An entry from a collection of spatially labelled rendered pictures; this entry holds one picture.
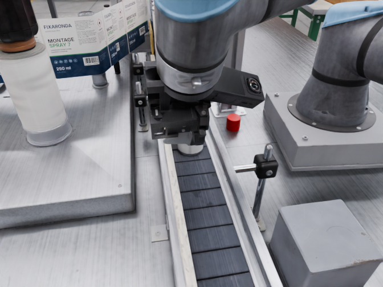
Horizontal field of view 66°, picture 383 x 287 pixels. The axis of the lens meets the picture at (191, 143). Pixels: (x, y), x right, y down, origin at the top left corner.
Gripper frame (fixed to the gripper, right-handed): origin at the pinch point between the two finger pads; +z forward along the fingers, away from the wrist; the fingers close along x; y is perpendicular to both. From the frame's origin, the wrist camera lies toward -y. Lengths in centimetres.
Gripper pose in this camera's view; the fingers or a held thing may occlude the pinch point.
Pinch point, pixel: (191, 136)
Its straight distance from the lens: 53.0
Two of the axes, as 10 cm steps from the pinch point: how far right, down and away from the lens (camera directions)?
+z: -0.8, 3.8, 9.2
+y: -9.9, 1.0, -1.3
